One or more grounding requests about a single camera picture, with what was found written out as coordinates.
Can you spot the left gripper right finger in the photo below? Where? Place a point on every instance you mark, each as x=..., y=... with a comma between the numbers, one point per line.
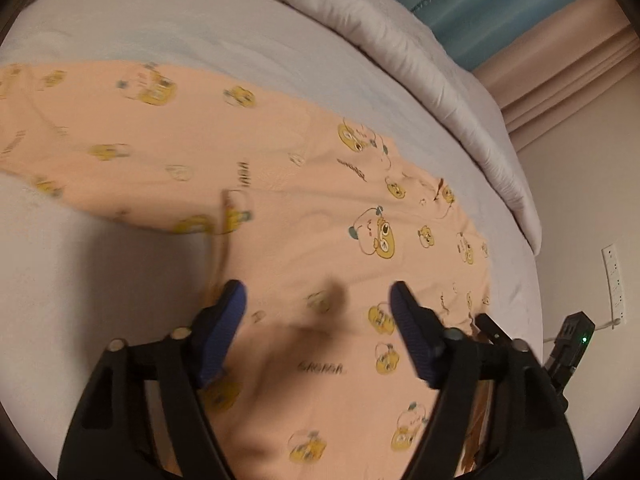
x=527, y=436

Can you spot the orange cartoon print shirt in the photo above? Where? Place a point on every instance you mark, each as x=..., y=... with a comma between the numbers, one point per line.
x=316, y=215

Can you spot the grey quilted duvet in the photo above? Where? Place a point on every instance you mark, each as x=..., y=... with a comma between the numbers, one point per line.
x=408, y=51

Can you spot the white wall socket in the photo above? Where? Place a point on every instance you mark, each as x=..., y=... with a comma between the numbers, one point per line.
x=616, y=291

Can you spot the grey bed sheet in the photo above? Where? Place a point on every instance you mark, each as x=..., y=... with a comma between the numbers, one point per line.
x=71, y=281

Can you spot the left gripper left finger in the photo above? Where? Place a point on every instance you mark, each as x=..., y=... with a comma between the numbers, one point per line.
x=110, y=435

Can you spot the blue and pink curtain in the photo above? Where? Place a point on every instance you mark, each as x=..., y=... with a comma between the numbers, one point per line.
x=541, y=60

